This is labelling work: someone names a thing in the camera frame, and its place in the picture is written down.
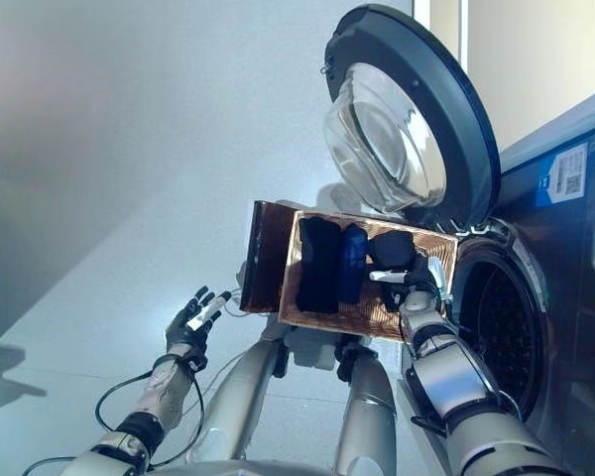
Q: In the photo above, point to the round washing machine door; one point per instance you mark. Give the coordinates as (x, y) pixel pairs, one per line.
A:
(426, 84)

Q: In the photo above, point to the small black garment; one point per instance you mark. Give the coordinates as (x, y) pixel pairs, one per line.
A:
(392, 248)

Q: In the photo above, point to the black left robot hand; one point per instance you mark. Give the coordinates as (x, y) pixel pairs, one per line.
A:
(188, 327)

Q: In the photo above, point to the silver robot leg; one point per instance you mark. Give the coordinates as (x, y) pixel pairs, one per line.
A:
(367, 411)
(243, 392)

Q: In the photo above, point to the grey robot torso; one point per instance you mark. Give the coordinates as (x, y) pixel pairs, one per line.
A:
(238, 468)

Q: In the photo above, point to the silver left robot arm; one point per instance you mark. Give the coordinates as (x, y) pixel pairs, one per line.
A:
(158, 392)

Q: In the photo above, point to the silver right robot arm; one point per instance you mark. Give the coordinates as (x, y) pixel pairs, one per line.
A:
(451, 382)

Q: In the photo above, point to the grey front-load washing machine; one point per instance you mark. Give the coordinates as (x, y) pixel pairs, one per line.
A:
(565, 307)

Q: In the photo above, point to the blue garment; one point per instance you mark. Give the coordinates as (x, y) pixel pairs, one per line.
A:
(353, 263)

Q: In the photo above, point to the brown translucent stool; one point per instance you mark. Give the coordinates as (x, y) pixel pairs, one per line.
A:
(265, 248)

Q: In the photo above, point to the metal door hinge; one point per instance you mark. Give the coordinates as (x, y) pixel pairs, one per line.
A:
(463, 228)

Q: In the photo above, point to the rectangular wicker laundry basket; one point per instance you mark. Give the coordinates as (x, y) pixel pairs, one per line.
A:
(372, 317)

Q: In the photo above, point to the silver left robot leg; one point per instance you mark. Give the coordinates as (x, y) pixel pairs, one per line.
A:
(243, 392)

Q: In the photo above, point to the blue white machine label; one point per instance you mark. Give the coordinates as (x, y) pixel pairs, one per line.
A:
(562, 176)

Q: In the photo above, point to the silver right robot leg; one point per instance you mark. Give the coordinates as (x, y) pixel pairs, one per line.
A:
(367, 411)

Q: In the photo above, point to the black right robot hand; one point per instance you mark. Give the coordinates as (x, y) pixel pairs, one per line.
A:
(416, 277)

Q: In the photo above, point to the long black garment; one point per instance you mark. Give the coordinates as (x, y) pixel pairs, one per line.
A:
(317, 268)

